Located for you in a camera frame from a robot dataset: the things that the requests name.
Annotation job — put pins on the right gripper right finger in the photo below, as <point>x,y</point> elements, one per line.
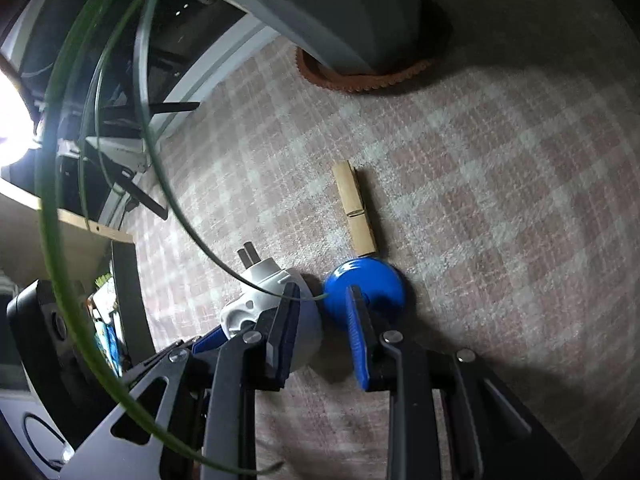
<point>367,320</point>

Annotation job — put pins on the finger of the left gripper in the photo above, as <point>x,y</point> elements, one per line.
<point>210,341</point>

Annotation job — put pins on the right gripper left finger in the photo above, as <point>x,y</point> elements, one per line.
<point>281,338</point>

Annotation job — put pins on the white power adapter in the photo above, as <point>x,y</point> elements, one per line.
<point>268,275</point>

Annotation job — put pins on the wooden cabinet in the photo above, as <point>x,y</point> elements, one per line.
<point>85,249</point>

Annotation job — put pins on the wooden clothespin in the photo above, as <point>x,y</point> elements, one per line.
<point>358,223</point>

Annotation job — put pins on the black tripod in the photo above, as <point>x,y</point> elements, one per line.
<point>111,140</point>

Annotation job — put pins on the brown pot saucer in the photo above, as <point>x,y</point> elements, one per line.
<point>321,76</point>

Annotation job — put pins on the grey plant pot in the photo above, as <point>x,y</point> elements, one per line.
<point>351,37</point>

